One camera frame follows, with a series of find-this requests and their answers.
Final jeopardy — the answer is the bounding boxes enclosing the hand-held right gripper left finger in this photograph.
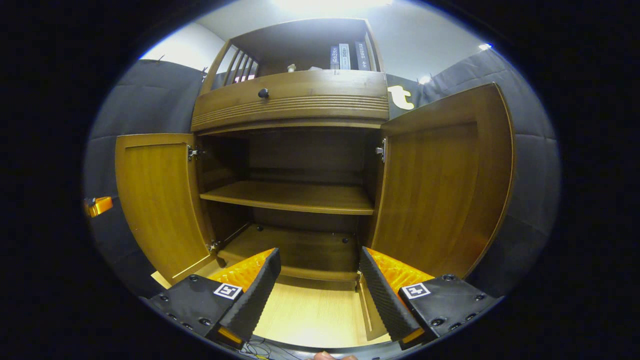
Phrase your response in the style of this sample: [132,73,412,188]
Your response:
[149,247,282,350]

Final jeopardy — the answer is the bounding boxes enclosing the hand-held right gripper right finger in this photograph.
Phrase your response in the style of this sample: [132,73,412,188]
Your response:
[358,246,501,351]

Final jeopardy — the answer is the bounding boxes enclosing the wooden cabinet door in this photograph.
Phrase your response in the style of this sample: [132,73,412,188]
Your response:
[370,82,516,280]
[115,133,217,286]

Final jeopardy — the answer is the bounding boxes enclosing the wooden double-door shoe cabinet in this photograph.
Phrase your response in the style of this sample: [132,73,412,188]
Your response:
[115,17,516,293]

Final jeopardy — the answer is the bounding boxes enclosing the wooden cabinet drawer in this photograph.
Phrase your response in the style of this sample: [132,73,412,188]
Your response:
[191,70,390,133]

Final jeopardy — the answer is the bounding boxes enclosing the wooden inner shelf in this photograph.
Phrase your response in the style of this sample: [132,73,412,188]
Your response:
[200,180,376,216]

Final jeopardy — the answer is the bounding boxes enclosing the large ceiling light panel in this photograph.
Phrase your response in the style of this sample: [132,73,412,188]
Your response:
[272,0,396,13]

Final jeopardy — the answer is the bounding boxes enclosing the tangled black cables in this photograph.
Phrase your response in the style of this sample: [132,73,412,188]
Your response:
[240,336,301,360]

